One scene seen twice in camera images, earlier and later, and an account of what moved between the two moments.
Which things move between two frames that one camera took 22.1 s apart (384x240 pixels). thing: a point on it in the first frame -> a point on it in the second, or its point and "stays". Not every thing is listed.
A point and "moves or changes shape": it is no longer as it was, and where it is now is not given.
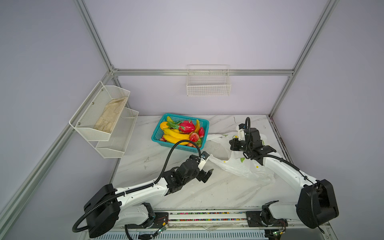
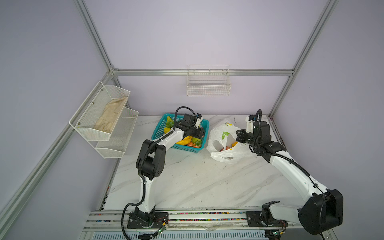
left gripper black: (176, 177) -> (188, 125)
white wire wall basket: (206, 80) stays
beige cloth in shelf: (108, 118) stays
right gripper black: (240, 144) -> (242, 136)
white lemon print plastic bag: (221, 154) moves or changes shape
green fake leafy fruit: (172, 124) stays
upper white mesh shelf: (85, 119) stays
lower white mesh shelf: (115, 146) stays
